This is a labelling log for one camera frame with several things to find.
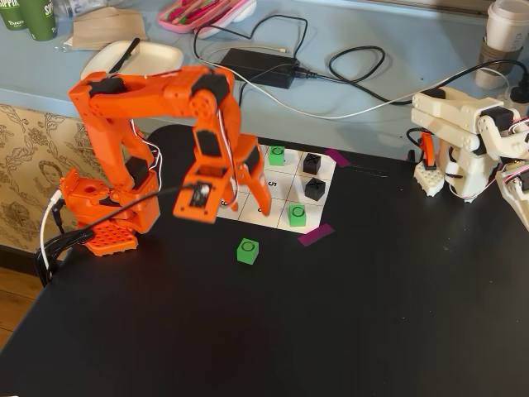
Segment white coffee cup brown sleeve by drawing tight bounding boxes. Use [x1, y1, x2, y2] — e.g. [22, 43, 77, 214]
[474, 0, 529, 90]

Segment white paper number grid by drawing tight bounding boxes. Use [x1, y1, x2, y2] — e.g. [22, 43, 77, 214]
[217, 142, 338, 236]

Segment brown paper napkins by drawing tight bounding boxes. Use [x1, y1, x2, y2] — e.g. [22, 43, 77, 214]
[61, 6, 149, 51]

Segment pink and white pencil case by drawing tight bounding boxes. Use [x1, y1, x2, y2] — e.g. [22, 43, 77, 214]
[156, 0, 257, 41]

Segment white paper plate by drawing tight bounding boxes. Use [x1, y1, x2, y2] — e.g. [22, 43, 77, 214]
[80, 40, 185, 82]

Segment orange table clamp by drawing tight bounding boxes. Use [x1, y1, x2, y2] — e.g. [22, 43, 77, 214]
[417, 130, 437, 170]

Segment purple tape strip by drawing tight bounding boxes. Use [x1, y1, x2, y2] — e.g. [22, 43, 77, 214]
[324, 147, 351, 168]
[297, 222, 335, 248]

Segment black adapter output cable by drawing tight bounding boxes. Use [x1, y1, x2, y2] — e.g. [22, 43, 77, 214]
[295, 45, 529, 107]

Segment black plastic utensil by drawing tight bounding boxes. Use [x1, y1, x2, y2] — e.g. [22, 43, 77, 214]
[106, 38, 141, 75]

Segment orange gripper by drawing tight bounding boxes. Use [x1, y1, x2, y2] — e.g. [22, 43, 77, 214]
[223, 133, 273, 217]

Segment black power adapter brick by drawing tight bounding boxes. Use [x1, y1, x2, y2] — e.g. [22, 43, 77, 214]
[218, 47, 301, 89]

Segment black camera cable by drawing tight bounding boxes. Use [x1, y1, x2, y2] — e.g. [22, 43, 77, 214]
[35, 184, 199, 289]

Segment black cube with cross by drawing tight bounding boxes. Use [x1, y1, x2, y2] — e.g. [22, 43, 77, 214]
[302, 151, 323, 175]
[305, 177, 327, 203]

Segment white usb cable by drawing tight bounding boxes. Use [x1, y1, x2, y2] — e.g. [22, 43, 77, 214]
[39, 192, 65, 282]

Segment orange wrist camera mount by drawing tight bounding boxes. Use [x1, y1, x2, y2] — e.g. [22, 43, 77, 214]
[172, 164, 231, 225]

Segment thin white cable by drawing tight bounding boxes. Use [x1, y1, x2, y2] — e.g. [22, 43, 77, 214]
[204, 45, 512, 121]

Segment black power cord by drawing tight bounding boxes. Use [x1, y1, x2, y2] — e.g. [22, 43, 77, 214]
[193, 14, 309, 67]

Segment clear plastic bag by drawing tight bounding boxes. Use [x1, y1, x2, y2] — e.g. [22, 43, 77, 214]
[53, 0, 108, 20]

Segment green paper cup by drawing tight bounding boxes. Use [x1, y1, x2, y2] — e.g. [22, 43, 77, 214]
[20, 0, 59, 42]
[0, 0, 30, 31]

